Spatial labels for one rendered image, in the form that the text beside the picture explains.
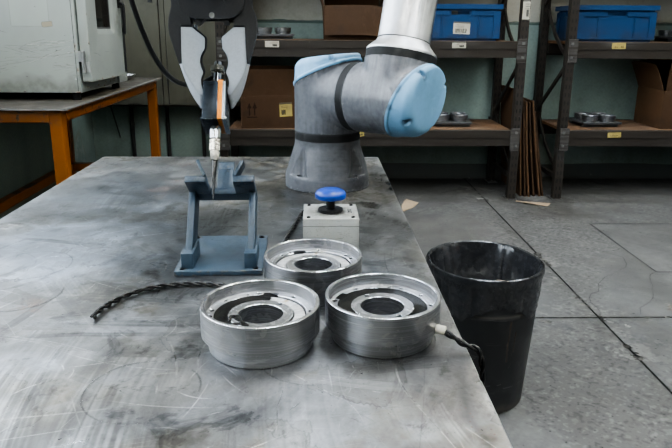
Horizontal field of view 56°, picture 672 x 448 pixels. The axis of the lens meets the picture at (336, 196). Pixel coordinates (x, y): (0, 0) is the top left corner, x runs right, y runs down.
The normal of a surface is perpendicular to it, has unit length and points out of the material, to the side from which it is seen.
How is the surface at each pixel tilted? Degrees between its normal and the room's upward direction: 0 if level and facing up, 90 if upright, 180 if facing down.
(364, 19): 83
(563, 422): 0
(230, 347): 90
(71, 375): 0
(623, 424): 0
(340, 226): 90
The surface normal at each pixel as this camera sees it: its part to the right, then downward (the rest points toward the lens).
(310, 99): -0.61, 0.21
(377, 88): -0.58, -0.06
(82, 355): 0.00, -0.97
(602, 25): 0.03, 0.25
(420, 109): 0.76, 0.29
